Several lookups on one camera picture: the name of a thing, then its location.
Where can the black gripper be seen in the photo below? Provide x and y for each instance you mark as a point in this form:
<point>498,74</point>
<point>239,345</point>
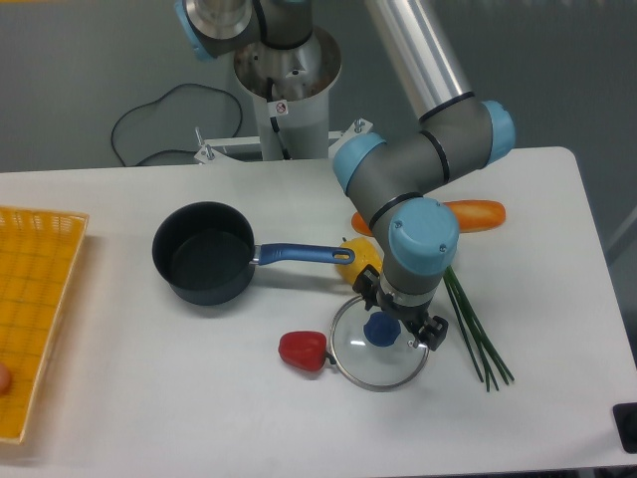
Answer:
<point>411,310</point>

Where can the green onion stalks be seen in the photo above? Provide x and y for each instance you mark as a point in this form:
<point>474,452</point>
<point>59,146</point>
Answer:
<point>486,360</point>

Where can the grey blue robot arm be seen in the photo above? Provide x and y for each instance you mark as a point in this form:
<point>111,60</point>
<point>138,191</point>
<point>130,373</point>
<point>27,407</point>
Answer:
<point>386,182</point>

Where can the glass lid blue knob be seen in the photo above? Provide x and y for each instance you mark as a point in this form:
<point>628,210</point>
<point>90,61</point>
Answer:
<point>373,350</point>

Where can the yellow bell pepper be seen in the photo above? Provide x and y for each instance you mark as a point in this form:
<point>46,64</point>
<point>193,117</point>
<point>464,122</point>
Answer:
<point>365,254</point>

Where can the red bell pepper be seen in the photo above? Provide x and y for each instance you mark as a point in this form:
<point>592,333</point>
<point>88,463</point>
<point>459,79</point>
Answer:
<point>305,350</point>

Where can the orange bread loaf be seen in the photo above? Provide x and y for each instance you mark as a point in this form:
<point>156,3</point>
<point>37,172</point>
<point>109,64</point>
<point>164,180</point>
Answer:
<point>470,216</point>

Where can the black device at table edge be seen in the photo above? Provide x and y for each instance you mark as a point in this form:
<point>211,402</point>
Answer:
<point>625,417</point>

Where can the yellow woven basket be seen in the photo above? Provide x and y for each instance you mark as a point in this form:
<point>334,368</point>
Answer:
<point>39,251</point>

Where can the dark saucepan blue handle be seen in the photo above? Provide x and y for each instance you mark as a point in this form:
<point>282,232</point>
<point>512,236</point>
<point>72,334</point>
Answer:
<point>206,252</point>

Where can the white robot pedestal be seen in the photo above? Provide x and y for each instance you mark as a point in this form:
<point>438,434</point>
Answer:
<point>290,94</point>

